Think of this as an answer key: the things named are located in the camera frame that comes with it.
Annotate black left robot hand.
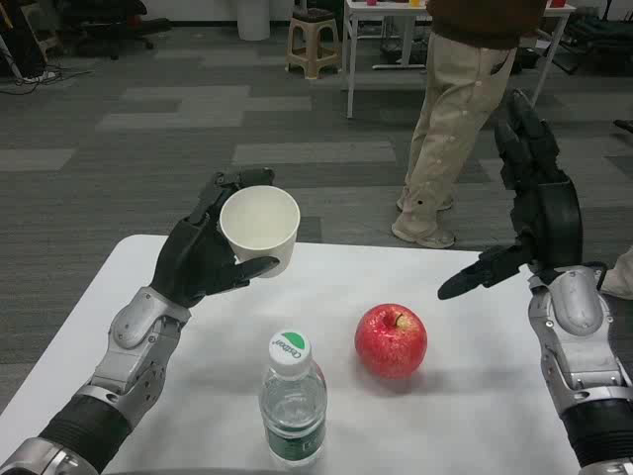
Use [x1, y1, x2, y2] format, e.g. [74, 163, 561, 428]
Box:
[150, 166, 282, 311]

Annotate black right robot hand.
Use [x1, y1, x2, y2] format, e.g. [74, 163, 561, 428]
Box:
[437, 87, 585, 302]

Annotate white paper cup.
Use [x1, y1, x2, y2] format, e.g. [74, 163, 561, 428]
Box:
[219, 185, 302, 280]

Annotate beige fabric object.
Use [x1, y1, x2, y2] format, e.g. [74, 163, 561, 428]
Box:
[600, 246, 633, 301]

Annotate person in beige trousers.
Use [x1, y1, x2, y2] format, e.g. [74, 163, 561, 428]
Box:
[391, 0, 548, 250]

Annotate clear plastic water bottle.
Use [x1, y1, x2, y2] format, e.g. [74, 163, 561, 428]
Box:
[258, 329, 328, 469]

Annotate black folded equipment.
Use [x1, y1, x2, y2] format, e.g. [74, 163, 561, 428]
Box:
[561, 12, 633, 76]

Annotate red apple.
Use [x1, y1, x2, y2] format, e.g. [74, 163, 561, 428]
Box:
[354, 303, 429, 381]

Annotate beige plastic stool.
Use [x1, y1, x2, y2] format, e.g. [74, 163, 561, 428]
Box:
[285, 8, 343, 80]

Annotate white cylindrical bin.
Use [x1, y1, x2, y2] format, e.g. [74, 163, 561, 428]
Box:
[236, 0, 272, 42]

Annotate white metal-legged table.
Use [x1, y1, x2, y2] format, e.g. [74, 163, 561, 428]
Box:
[343, 0, 578, 120]

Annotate floor cables with power strip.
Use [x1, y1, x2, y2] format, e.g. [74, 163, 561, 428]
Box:
[0, 63, 95, 96]

